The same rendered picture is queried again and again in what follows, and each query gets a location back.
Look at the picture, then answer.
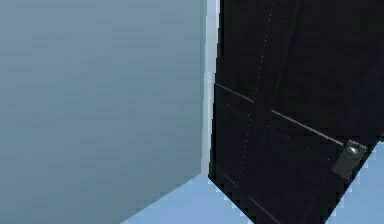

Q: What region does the black room door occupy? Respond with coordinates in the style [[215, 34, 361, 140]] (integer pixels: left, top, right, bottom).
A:
[[207, 0, 384, 224]]

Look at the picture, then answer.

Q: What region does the grey door knob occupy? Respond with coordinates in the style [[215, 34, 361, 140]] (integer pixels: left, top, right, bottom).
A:
[[331, 139, 368, 180]]

